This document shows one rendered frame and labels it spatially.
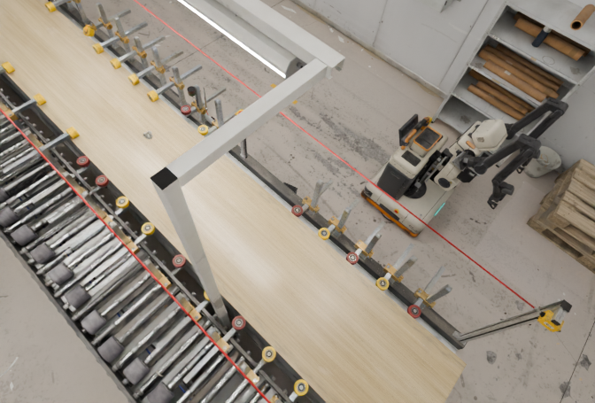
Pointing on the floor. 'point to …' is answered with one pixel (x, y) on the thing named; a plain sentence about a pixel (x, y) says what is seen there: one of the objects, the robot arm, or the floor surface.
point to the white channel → (186, 227)
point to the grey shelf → (462, 101)
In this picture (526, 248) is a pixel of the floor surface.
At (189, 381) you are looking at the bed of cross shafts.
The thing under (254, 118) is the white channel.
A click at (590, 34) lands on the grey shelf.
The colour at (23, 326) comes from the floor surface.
